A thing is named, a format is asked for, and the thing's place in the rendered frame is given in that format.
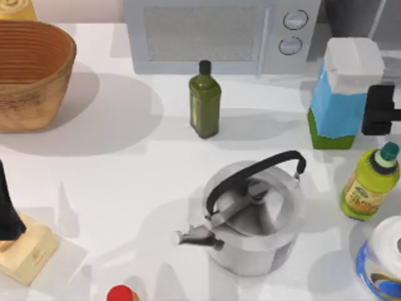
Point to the blue white green carton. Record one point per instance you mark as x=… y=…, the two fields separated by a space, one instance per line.
x=336 y=106

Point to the white and blue can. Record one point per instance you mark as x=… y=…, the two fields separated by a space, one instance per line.
x=380 y=260

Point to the pale microwave oven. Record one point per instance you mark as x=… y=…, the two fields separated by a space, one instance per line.
x=200 y=33

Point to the yellow rounded object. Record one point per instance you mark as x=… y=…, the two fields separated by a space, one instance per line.
x=17 y=9

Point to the dark green bottle black cap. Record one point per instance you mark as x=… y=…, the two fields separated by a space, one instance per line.
x=204 y=103

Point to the round grey microwave knob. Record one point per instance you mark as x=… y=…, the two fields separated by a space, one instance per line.
x=290 y=45
x=295 y=18

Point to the red capped bottle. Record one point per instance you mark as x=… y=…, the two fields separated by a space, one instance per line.
x=120 y=294

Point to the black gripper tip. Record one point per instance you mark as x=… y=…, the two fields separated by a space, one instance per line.
x=9 y=216

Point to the cream trophy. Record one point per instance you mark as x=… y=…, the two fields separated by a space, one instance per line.
x=29 y=254

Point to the brown woven basket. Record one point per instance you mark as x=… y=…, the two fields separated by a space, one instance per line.
x=29 y=78

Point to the yellow-green bottle green cap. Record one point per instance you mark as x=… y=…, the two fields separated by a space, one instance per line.
x=365 y=188

